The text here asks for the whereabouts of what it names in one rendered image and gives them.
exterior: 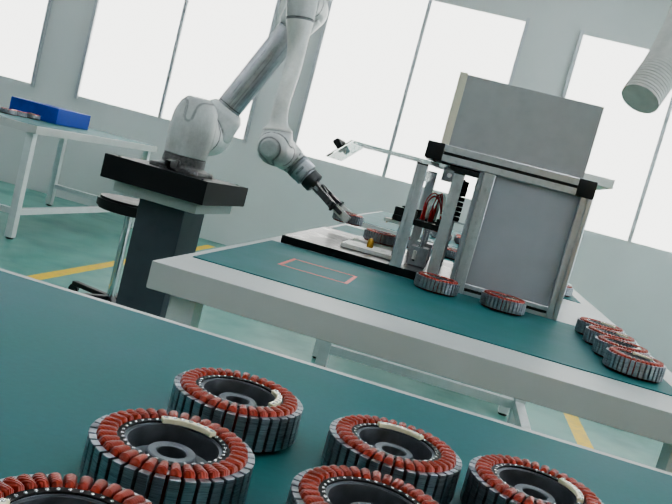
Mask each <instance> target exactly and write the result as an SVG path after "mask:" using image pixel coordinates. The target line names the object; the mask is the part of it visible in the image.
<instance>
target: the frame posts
mask: <svg viewBox="0 0 672 504"><path fill-rule="evenodd" d="M428 166H429V165H428V164H424V163H420V162H417V165H416V168H415V172H414V176H413V179H412V183H411V187H410V190H409V194H408V198H407V201H406V205H405V209H404V212H403V216H402V220H401V223H400V227H399V231H398V235H397V238H396V242H395V246H394V249H393V253H392V257H391V260H390V264H389V265H392V266H396V267H399V268H400V267H401V265H402V261H403V258H404V254H405V250H406V247H407V243H408V239H409V236H410V232H411V228H412V225H413V221H414V217H415V214H416V210H417V207H418V203H419V199H420V196H421V192H422V188H423V185H424V181H425V177H426V174H427V170H428ZM429 172H430V173H432V174H433V175H434V178H433V181H432V184H431V183H428V182H426V184H425V187H424V191H423V195H422V198H421V202H420V205H419V209H420V210H423V206H424V204H425V201H426V199H427V198H428V196H429V195H431V194H432V193H433V189H434V185H435V182H436V178H437V174H438V173H436V172H433V171H429ZM464 178H465V174H462V173H459V172H455V171H454V174H453V178H452V181H451V185H450V189H449V192H448V196H447V199H446V203H445V207H444V210H443V214H442V217H441V221H440V225H439V228H438V232H437V235H436V239H435V242H434V246H433V250H432V253H431V257H430V260H429V264H428V268H427V271H426V272H428V273H433V274H437V275H438V271H439V268H440V264H441V260H444V258H445V254H446V251H447V247H448V243H449V240H450V236H451V233H452V229H453V226H454V222H452V221H453V218H454V214H455V210H456V207H459V206H457V203H458V202H460V201H458V200H459V197H462V196H460V193H461V189H462V185H463V182H464V181H466V180H464ZM431 196H432V195H431ZM431 196H430V197H429V198H431ZM429 198H428V200H429ZM428 200H427V201H428ZM422 229H423V228H422V227H418V226H414V227H413V231H412V235H411V238H410V242H409V246H408V249H407V250H409V251H410V249H411V246H412V245H413V244H416V243H417V241H418V240H420V236H421V232H422Z"/></svg>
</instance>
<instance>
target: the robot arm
mask: <svg viewBox="0 0 672 504"><path fill-rule="evenodd" d="M327 16H328V3H327V0H286V6H285V8H284V10H283V12H282V14H281V16H280V23H279V24H278V25H277V26H276V28H275V29H274V30H273V31H272V33H271V34H270V35H269V36H268V38H267V39H266V40H265V42H264V43H263V44H262V45H261V47H260V48H259V49H258V50H257V52H256V53H255V54H254V55H253V57H252V58H251V59H250V60H249V62H248V63H247V64H246V65H245V67H244V68H243V69H242V70H241V72H240V73H239V74H238V75H237V77H236V78H235V79H234V80H233V82H232V83H231V84H230V85H229V87H228V88H227V89H226V90H225V92H224V93H223V94H222V96H221V97H220V98H219V99H217V98H216V99H211V100H208V99H204V98H200V97H196V96H192V95H188V96H186V97H184V98H183V99H182V100H181V101H180V102H179V103H178V104H177V106H176V107H175V109H174V112H173V114H172V118H171V121H170V124H169V128H168V132H167V137H166V143H165V149H164V153H163V155H162V159H161V160H150V162H149V164H152V165H156V166H159V167H163V168H166V169H170V170H174V171H177V172H181V173H184V174H188V175H191V176H195V177H202V178H209V179H212V178H213V175H211V174H209V173H207V172H206V171H205V165H206V160H207V157H208V156H215V155H218V154H221V153H222V152H224V151H225V150H226V149H227V148H228V147H229V145H230V143H231V141H232V139H233V137H234V135H235V134H236V132H237V131H238V129H239V127H240V126H241V117H240V115H241V113H242V112H243V111H244V110H245V108H246V107H247V106H248V105H249V103H250V102H251V101H252V100H253V98H254V97H255V96H256V95H257V93H258V92H259V91H260V90H261V88H262V87H263V86H264V85H265V83H266V82H267V81H268V80H269V78H270V77H271V76H272V75H273V74H274V72H275V71H276V70H277V69H278V67H279V66H280V65H281V64H282V62H283V61H284V60H285V59H286V62H285V66H284V70H283V73H282V77H281V80H280V83H279V87H278V90H277V94H276V97H275V101H274V104H273V108H272V113H271V117H270V120H269V123H268V124H267V125H266V126H265V127H263V130H262V133H261V136H260V138H259V141H258V144H257V152H258V155H259V157H260V158H261V159H262V160H263V161H264V162H265V163H267V164H268V165H271V166H275V167H278V168H279V169H281V170H284V171H285V172H286V173H288V174H289V176H291V177H292V178H293V179H294V180H295V181H296V182H297V183H298V184H300V183H301V185H302V186H303V187H304V188H305V189H306V190H307V191H310V190H311V189H313V191H314V192H315V193H316V194H317V195H318V196H319V197H320V198H321V199H322V200H323V202H324V203H325V204H326V205H327V206H328V208H329V210H330V211H331V210H332V211H333V212H334V213H335V214H336V215H337V216H338V217H339V218H340V219H341V220H342V221H343V222H344V223H345V224H346V223H347V222H348V221H349V220H350V219H351V217H350V216H349V215H348V214H347V213H346V212H345V211H347V212H350V213H352V212H351V211H350V210H349V209H348V208H347V207H346V206H345V205H344V202H342V201H340V200H339V199H338V198H337V197H336V196H335V195H334V194H333V193H332V192H331V191H330V190H329V189H328V188H327V187H326V186H325V185H324V184H321V183H319V182H320V180H321V179H322V175H321V174H320V173H319V172H318V171H317V170H315V165H314V164H313V163H312V162H311V161H310V160H309V159H308V158H307V157H306V156H305V155H304V154H303V152H302V150H301V149H300V147H299V146H298V145H297V144H296V143H295V142H294V141H293V131H292V130H291V129H290V128H289V126H288V111H289V106H290V102H291V99H292V96H293V93H294V90H295V87H296V84H297V82H298V79H299V76H300V73H301V69H302V65H303V61H304V57H305V53H306V49H307V45H308V41H309V37H310V35H311V34H313V33H314V32H315V31H316V30H317V29H318V28H320V27H321V26H322V25H323V24H324V23H325V21H326V19H327Z"/></svg>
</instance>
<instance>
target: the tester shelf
mask: <svg viewBox="0 0 672 504"><path fill-rule="evenodd" d="M424 157H426V158H427V159H428V160H431V161H435V162H438V163H442V164H446V165H450V167H451V169H452V170H453V171H457V172H459V173H462V174H465V175H466V176H470V177H474V178H478V176H479V174H480V172H486V173H489V174H494V175H497V176H501V177H504V178H508V179H512V180H516V181H520V182H524V183H528V184H532V185H535V186H539V187H543V188H547V189H551V190H555V191H559V192H563V193H566V194H570V195H574V196H578V197H583V198H586V199H591V200H593V198H594V195H595V192H596V188H597V185H598V183H597V182H593V181H589V180H585V179H581V178H577V177H573V176H569V175H565V174H561V173H557V172H553V171H550V170H546V169H542V168H538V167H534V166H530V165H526V164H522V163H518V162H514V161H510V160H506V159H502V158H498V157H494V156H491V155H487V154H483V153H479V152H475V151H471V150H467V149H463V148H459V147H455V146H451V145H447V144H444V143H440V142H436V141H432V140H429V141H428V144H427V148H426V151H425V155H424Z"/></svg>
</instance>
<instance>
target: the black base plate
mask: <svg viewBox="0 0 672 504"><path fill-rule="evenodd" d="M355 237H358V236H357V235H353V234H350V233H346V232H343V231H339V230H335V229H332V228H328V227H321V228H316V229H310V230H305V231H300V232H294V233H289V234H284V235H282V238H281V243H285V244H288V245H292V246H295V247H299V248H302V249H306V250H310V251H313V252H317V253H320V254H324V255H327V256H331V257H334V258H338V259H341V260H345V261H348V262H352V263H356V264H359V265H363V266H366V267H370V268H373V269H377V270H380V271H384V272H387V273H391V274H394V275H398V276H402V277H405V278H409V279H412V280H414V279H415V276H416V273H417V272H419V271H423V272H426V271H427V268H428V264H429V260H430V258H429V260H428V261H426V264H425V266H424V268H422V267H418V266H415V265H411V264H408V263H407V261H408V257H409V253H410V251H409V250H407V249H406V250H405V254H404V258H403V261H402V265H401V267H400V268H399V267H396V266H392V265H389V264H390V260H388V259H385V258H381V257H378V256H374V255H371V254H367V253H363V252H360V251H356V250H353V249H349V248H346V247H342V246H340V245H341V242H343V241H346V240H349V239H350V240H353V238H355ZM453 263H454V262H451V261H447V260H441V264H440V268H439V271H438V275H440V277H441V276H443V277H446V278H450V276H451V272H452V268H453ZM438 275H437V276H438Z"/></svg>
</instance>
